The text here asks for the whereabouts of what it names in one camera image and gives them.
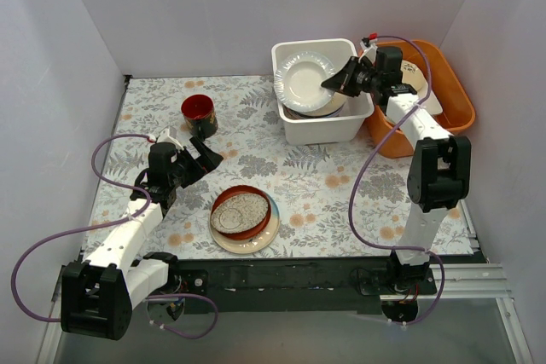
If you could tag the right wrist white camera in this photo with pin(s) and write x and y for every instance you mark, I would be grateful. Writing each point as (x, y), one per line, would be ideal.
(369, 47)

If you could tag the cream plate with blue rim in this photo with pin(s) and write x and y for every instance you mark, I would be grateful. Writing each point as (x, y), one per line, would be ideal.
(257, 242)

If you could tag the red brown bowl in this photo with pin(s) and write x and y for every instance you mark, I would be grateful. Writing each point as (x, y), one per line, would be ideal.
(241, 189)

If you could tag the cream green leaf plate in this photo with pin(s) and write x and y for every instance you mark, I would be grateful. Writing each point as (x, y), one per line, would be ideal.
(329, 110)

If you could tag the white plastic bin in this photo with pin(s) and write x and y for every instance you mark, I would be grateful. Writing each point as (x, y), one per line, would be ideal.
(340, 128)

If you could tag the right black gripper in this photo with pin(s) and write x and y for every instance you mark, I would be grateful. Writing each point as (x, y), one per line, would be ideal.
(356, 77)

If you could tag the aluminium rail frame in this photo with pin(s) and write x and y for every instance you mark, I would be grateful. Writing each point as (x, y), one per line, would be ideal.
(474, 322)

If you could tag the orange plastic bin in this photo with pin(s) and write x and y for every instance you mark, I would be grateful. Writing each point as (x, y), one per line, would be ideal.
(458, 112)

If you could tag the rectangular cream dish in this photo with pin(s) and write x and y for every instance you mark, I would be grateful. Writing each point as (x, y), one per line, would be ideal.
(432, 105)

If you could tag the floral patterned mat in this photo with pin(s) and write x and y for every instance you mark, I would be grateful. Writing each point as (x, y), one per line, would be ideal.
(331, 203)

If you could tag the speckled white plate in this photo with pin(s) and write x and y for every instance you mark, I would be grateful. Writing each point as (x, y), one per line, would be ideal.
(239, 213)

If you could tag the wrist white camera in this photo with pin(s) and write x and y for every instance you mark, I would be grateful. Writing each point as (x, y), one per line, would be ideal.
(369, 47)
(168, 134)

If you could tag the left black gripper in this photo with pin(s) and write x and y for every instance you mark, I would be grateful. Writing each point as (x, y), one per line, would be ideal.
(194, 159)

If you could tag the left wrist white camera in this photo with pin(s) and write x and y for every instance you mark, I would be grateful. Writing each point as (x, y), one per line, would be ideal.
(168, 134)

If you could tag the red black lacquer cup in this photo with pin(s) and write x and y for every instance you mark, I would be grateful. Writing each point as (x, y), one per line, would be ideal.
(199, 115)

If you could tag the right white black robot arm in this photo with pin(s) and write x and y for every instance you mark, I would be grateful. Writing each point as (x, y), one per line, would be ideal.
(439, 172)

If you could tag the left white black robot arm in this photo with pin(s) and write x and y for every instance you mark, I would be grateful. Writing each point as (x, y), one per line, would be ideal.
(99, 293)

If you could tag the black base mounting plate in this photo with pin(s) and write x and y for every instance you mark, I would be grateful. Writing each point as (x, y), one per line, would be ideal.
(298, 288)

